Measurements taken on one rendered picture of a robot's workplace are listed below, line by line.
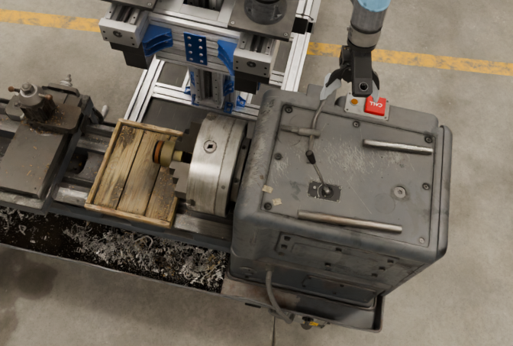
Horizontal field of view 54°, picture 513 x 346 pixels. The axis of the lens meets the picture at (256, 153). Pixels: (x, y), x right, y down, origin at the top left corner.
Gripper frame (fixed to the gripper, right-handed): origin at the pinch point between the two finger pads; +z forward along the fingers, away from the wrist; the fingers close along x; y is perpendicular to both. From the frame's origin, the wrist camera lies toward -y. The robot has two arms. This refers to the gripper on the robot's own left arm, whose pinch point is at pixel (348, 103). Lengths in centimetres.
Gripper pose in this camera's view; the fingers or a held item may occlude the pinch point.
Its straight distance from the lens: 138.9
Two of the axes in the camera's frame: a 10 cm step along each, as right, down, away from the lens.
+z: -0.4, 6.2, 7.8
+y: 0.3, -7.8, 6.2
